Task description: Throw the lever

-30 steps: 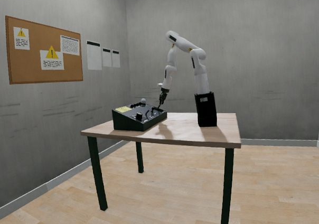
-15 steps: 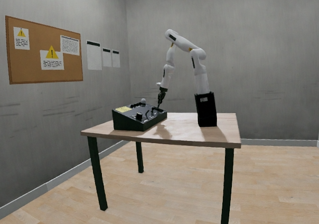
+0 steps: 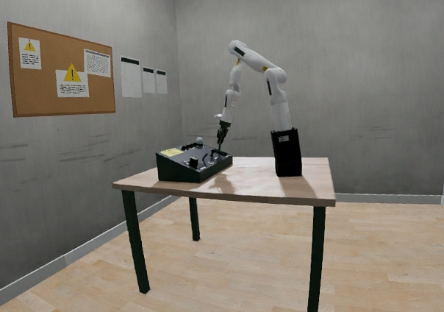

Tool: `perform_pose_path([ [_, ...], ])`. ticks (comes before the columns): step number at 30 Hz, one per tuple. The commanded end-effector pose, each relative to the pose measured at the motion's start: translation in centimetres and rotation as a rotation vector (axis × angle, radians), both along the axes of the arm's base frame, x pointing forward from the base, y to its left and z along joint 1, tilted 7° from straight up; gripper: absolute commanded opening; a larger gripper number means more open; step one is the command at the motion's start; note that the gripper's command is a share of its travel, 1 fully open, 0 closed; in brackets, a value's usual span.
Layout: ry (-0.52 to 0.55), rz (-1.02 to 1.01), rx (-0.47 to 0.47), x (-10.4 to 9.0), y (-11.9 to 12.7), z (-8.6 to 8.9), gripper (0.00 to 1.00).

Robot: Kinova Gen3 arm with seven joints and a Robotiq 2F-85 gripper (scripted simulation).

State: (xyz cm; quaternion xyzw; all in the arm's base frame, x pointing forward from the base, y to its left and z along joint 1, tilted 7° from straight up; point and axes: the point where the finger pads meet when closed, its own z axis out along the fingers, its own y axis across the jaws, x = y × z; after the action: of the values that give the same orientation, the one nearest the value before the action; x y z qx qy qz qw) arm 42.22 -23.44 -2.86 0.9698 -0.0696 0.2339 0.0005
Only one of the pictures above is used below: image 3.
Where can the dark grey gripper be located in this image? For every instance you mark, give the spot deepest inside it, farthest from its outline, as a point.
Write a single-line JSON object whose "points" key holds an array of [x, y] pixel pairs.
{"points": [[223, 130]]}

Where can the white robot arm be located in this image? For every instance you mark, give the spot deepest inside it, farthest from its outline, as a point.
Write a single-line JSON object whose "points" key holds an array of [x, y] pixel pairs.
{"points": [[273, 76]]}

